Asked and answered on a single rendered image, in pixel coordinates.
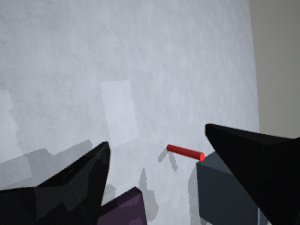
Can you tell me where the dark red peg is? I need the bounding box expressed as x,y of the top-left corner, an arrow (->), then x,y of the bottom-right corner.
167,144 -> 204,161

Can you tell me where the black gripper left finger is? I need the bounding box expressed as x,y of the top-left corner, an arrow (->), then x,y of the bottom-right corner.
0,141 -> 110,225

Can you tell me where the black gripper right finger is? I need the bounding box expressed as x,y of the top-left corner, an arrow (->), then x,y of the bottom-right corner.
205,123 -> 300,225

